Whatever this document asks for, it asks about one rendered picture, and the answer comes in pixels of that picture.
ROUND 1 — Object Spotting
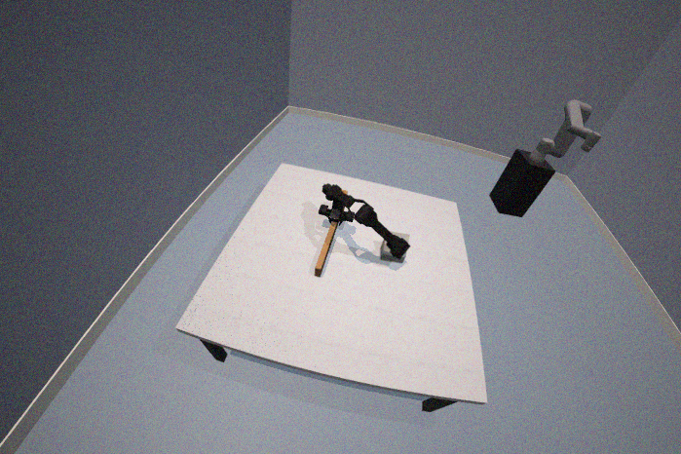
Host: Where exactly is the brown wooden board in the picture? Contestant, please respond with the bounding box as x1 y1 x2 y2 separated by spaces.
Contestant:
314 221 339 277

